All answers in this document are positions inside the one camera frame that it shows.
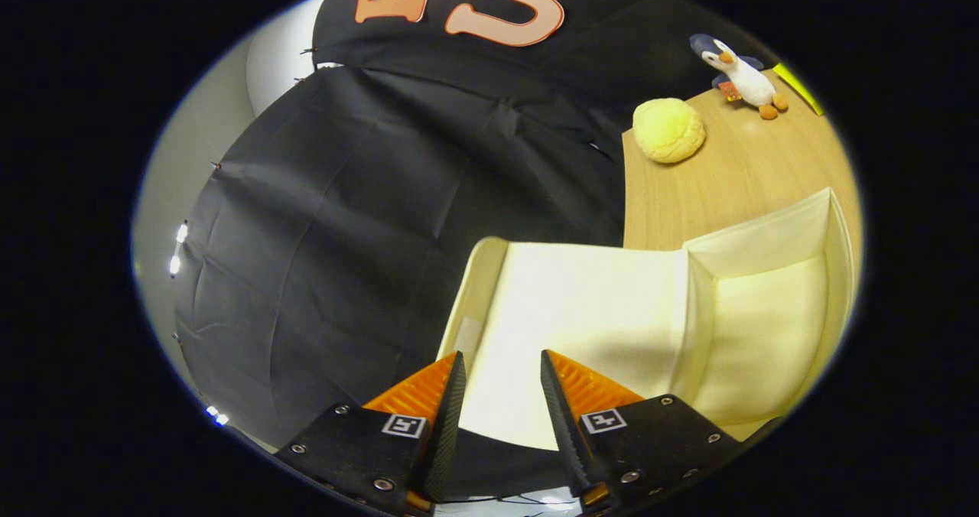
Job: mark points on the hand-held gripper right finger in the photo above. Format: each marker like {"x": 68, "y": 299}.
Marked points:
{"x": 562, "y": 425}

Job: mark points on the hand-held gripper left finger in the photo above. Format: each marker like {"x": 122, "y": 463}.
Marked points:
{"x": 447, "y": 433}

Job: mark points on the cream fabric storage box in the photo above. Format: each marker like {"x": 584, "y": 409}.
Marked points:
{"x": 596, "y": 310}

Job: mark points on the yellow bun plush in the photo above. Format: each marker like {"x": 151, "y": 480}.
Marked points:
{"x": 669, "y": 131}

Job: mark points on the penguin plush toy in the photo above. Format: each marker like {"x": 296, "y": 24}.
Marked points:
{"x": 746, "y": 79}

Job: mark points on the yellow book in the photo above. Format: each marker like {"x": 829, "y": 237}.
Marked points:
{"x": 795, "y": 85}

